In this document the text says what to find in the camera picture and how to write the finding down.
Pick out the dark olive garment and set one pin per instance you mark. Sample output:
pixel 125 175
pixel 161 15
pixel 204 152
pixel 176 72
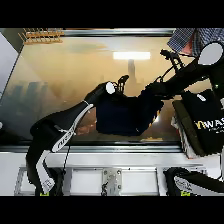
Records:
pixel 186 128

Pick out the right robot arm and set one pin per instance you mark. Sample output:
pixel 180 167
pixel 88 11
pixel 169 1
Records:
pixel 190 75

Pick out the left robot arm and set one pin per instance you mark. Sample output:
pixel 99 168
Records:
pixel 53 131

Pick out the black T-shirt with print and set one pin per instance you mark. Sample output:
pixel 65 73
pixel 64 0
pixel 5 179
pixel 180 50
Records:
pixel 206 113

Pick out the white garment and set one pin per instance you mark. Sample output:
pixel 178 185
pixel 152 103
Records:
pixel 181 138

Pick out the silver frame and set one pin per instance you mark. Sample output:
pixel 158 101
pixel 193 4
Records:
pixel 100 148

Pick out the checked shirt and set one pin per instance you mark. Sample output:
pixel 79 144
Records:
pixel 181 37

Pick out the dark navy garment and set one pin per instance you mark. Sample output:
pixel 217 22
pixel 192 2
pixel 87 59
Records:
pixel 116 116

